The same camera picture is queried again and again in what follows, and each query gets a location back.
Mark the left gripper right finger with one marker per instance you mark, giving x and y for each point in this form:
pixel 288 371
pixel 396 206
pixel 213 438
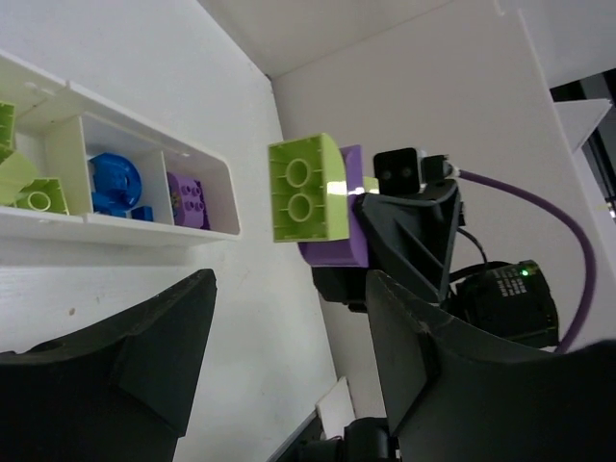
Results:
pixel 453 392

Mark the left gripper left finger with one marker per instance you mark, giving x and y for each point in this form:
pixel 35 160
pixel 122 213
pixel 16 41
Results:
pixel 121 389

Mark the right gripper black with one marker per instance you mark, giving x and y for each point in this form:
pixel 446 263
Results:
pixel 412 238

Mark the light purple lego brick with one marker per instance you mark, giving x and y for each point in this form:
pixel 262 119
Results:
pixel 187 202

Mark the blue round lego piece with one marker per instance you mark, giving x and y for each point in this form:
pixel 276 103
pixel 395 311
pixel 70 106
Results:
pixel 117 185

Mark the lime green lego brick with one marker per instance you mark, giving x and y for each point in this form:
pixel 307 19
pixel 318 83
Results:
pixel 43 195
pixel 17 171

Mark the small blue lego piece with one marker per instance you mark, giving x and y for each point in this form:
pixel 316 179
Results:
pixel 143 213

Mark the white divided tray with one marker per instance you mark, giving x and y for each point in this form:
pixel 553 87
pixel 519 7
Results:
pixel 78 167

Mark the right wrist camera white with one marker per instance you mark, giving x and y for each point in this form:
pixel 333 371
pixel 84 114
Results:
pixel 409 170

